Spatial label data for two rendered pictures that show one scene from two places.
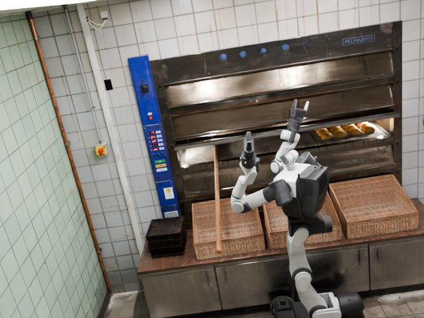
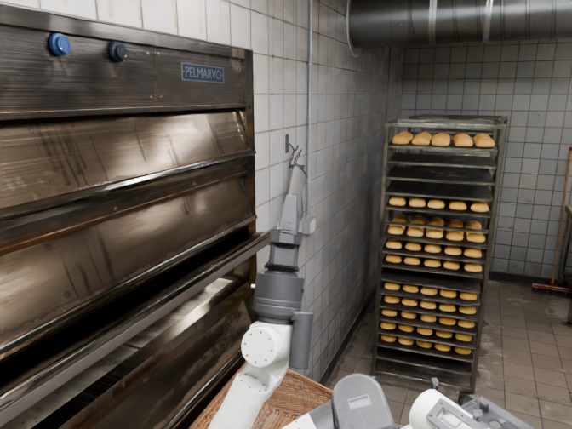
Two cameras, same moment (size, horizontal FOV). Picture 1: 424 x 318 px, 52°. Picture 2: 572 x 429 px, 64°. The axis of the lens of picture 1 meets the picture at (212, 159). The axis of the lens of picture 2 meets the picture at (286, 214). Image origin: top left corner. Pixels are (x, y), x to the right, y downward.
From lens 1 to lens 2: 2.66 m
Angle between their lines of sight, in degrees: 66
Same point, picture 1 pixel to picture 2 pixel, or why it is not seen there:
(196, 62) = not seen: outside the picture
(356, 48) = (201, 93)
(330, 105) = (169, 234)
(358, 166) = (215, 363)
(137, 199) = not seen: outside the picture
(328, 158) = (167, 374)
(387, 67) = (242, 142)
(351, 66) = (197, 134)
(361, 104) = (215, 222)
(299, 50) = (97, 67)
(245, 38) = not seen: outside the picture
